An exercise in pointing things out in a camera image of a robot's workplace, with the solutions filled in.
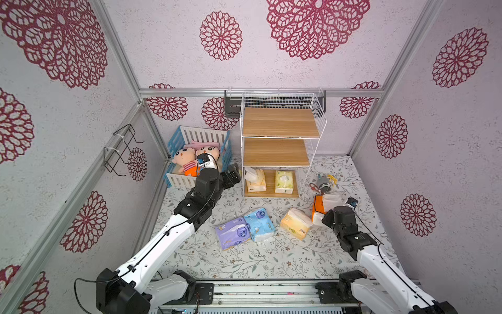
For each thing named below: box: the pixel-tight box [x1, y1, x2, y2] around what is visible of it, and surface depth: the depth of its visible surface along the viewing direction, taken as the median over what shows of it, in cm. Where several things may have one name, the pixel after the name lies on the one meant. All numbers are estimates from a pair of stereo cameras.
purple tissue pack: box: [215, 216, 252, 251], surface depth 86 cm
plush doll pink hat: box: [184, 141, 221, 161], surface depth 103 cm
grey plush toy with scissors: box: [309, 174, 338, 196], surface depth 102 cm
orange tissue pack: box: [311, 193, 346, 226], surface depth 89 cm
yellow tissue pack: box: [280, 208, 313, 241], surface depth 89 cm
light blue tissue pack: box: [243, 208, 276, 243], surface depth 90 cm
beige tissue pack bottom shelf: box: [244, 168, 267, 193], surface depth 104 cm
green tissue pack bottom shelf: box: [274, 170, 294, 195], surface depth 102 cm
